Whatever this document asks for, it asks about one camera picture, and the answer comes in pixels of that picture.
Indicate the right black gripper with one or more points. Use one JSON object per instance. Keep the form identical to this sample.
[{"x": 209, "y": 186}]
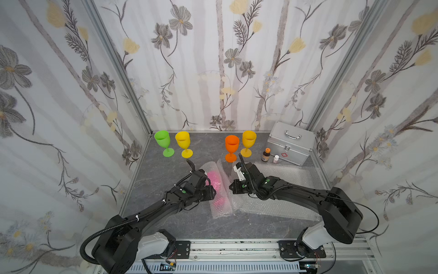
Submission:
[{"x": 251, "y": 170}]

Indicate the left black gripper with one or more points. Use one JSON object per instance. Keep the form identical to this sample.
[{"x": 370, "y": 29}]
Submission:
[{"x": 198, "y": 176}]

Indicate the pink glass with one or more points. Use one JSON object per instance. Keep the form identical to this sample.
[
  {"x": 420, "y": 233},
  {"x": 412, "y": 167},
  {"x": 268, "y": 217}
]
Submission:
[{"x": 221, "y": 206}]

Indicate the orange glass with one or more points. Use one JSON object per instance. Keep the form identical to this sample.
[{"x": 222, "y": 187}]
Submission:
[{"x": 231, "y": 144}]

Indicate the amber glass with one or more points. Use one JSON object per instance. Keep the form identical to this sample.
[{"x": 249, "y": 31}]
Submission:
[{"x": 248, "y": 141}]

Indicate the yellow glass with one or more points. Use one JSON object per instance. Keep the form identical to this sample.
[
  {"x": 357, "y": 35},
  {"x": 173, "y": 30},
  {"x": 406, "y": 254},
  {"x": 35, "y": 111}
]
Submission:
[{"x": 183, "y": 140}]

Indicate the green plastic wine glass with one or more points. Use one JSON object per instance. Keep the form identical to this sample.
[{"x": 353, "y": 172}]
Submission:
[{"x": 163, "y": 140}]

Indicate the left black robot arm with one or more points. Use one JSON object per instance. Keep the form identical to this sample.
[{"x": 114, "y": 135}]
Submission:
[{"x": 116, "y": 247}]

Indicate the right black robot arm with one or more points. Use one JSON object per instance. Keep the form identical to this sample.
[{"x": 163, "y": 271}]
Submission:
[{"x": 340, "y": 216}]

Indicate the brown bottle orange cap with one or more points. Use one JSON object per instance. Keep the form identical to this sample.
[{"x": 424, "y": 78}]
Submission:
[{"x": 266, "y": 155}]

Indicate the silver aluminium case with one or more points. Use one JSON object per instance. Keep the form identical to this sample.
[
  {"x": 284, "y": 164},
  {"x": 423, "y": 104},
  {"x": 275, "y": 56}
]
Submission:
[{"x": 290, "y": 143}]

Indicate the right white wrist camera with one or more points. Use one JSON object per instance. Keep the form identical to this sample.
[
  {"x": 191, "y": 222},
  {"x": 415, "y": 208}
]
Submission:
[{"x": 238, "y": 170}]

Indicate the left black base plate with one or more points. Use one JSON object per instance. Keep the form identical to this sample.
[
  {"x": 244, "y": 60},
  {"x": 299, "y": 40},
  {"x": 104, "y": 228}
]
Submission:
[{"x": 177, "y": 250}]

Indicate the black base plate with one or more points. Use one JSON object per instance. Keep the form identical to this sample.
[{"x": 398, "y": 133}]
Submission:
[
  {"x": 177, "y": 250},
  {"x": 289, "y": 249}
]

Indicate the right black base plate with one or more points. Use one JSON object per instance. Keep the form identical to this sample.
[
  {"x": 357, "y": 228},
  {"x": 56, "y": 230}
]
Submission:
[{"x": 289, "y": 249}]

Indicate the white slotted cable duct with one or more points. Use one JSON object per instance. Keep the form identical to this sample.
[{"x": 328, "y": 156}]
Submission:
[{"x": 232, "y": 267}]

